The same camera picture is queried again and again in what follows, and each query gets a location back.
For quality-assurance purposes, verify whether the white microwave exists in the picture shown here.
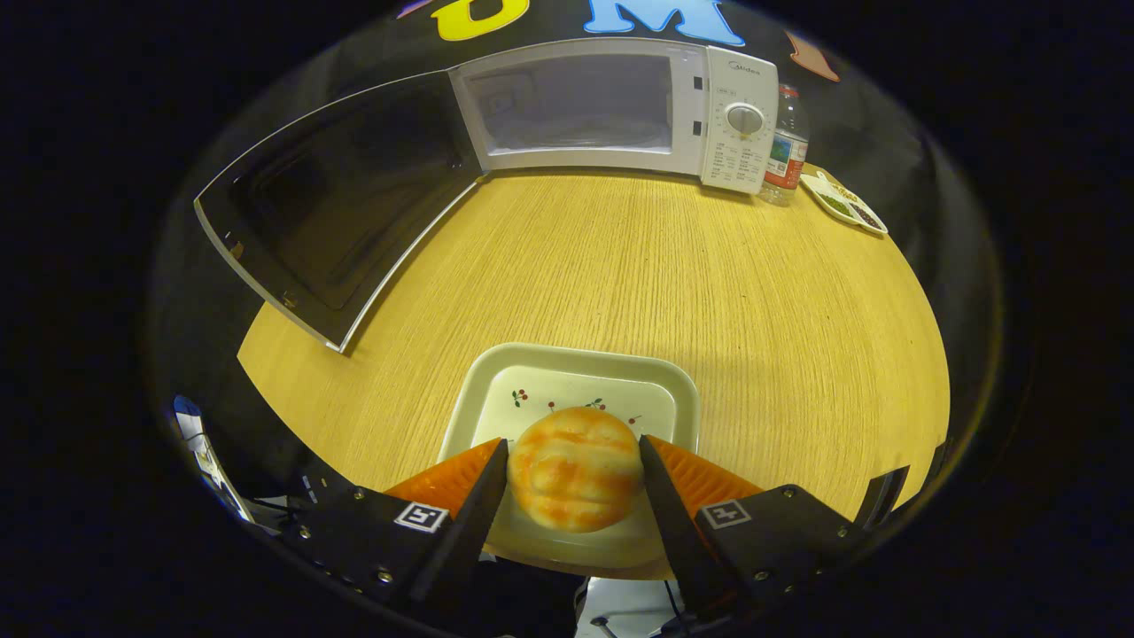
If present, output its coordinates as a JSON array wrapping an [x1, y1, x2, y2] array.
[[193, 37, 781, 354]]

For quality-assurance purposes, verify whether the clear plastic water bottle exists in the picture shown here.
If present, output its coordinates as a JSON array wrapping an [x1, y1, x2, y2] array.
[[760, 84, 811, 207]]

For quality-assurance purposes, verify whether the square cream plate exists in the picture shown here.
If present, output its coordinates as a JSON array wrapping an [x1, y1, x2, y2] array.
[[438, 342, 701, 570]]

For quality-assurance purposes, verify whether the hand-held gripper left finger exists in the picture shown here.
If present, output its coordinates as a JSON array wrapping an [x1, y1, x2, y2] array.
[[283, 438, 510, 612]]

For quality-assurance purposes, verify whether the golden bread bun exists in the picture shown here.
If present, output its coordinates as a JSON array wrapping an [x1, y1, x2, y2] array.
[[508, 406, 643, 533]]

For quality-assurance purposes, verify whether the white and blue device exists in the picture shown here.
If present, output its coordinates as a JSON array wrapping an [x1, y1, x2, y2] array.
[[173, 394, 258, 524]]

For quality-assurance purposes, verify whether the glass microwave turntable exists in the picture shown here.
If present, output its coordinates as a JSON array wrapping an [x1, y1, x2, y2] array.
[[501, 115, 670, 153]]

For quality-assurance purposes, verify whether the white divided dish of beans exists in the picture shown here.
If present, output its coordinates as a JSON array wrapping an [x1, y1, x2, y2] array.
[[800, 168, 889, 237]]

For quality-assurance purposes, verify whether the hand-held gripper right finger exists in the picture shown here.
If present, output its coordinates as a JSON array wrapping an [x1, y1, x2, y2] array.
[[638, 434, 874, 617]]

